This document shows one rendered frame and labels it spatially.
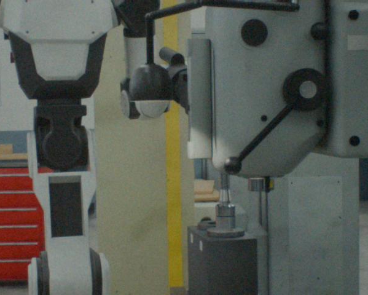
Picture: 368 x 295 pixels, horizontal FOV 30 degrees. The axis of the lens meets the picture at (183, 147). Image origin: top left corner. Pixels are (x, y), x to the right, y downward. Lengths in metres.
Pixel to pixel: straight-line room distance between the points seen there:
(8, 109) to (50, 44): 8.54
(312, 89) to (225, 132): 0.16
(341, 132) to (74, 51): 0.85
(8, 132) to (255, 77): 9.24
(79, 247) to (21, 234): 4.06
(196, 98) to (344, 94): 0.25
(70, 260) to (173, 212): 1.28
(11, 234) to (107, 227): 2.91
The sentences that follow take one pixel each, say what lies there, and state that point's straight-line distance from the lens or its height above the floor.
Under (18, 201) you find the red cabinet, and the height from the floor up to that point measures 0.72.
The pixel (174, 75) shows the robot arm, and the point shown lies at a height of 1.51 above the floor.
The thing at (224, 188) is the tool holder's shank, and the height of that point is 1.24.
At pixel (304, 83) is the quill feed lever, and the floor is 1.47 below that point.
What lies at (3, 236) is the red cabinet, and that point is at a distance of 5.85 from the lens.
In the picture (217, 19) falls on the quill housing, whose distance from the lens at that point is 1.18.
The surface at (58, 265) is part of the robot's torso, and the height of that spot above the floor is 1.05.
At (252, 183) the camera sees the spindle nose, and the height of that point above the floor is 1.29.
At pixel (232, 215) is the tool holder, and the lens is 1.64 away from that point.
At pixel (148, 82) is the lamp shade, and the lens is 1.11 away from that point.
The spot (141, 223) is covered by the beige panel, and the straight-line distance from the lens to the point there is 2.98.
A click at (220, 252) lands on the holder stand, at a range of 1.60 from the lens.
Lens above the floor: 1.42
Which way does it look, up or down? 3 degrees down
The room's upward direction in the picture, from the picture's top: 1 degrees counter-clockwise
